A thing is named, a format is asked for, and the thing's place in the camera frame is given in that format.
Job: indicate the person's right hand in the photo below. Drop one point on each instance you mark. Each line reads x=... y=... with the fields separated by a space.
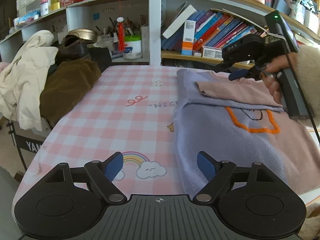
x=275 y=66

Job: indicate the cream white jacket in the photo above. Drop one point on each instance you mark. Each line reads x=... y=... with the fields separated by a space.
x=24 y=79

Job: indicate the red tassel ornament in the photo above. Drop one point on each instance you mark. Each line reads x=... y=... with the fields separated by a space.
x=121 y=34

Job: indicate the pink checkered cartoon tablecloth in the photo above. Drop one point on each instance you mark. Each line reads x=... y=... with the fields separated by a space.
x=129 y=110

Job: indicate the white spray bottle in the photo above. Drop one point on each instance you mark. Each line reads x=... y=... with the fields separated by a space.
x=45 y=1

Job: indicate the row of colourful books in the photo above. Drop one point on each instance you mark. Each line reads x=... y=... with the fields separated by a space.
x=214 y=28

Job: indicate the brown corduroy garment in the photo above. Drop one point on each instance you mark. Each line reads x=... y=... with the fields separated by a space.
x=66 y=87

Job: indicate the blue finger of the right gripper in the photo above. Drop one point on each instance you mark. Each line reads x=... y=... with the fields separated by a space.
x=238 y=74

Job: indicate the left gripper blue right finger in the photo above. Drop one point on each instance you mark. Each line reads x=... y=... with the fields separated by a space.
x=219 y=175

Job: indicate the white jar green lid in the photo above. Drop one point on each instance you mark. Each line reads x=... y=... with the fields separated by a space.
x=133 y=47

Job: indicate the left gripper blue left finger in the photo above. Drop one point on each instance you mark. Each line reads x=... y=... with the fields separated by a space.
x=101 y=175

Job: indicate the white wooden bookshelf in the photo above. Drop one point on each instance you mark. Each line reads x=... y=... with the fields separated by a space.
x=89 y=14

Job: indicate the white orange flat box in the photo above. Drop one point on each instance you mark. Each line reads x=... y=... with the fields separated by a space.
x=211 y=53

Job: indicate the purple and pink sweater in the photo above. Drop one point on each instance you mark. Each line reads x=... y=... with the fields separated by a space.
x=240 y=122

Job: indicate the gold metal bowl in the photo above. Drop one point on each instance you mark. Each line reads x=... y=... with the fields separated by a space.
x=85 y=34

